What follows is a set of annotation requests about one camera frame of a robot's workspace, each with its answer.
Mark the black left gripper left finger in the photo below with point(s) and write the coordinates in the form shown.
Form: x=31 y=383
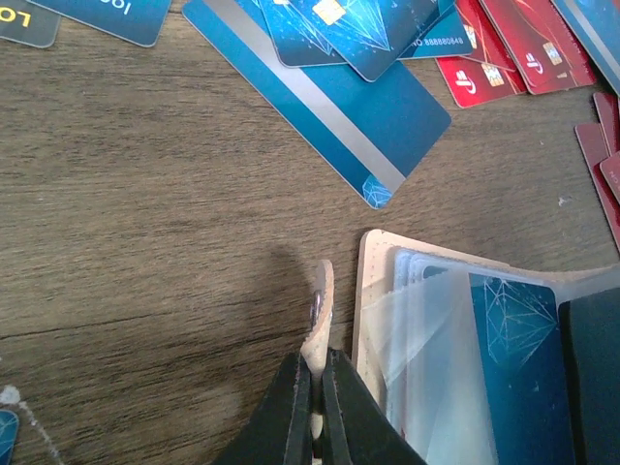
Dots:
x=278 y=432

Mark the blue vip card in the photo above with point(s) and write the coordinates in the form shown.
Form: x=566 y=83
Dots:
x=367 y=35
x=523 y=368
x=136 y=21

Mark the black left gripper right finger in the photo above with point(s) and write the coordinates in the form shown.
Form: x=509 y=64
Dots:
x=355 y=429

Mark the red card by holder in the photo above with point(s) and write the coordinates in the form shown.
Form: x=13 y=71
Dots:
x=599 y=144

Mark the blue striped card front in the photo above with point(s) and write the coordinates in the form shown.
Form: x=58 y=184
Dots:
x=9 y=424

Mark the blue striped card large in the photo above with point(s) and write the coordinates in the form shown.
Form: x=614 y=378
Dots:
x=373 y=134

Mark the black card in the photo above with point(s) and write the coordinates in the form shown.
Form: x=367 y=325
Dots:
x=25 y=23
x=590 y=340

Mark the red VIP card long diagonal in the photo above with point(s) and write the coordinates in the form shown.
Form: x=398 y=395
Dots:
x=472 y=83

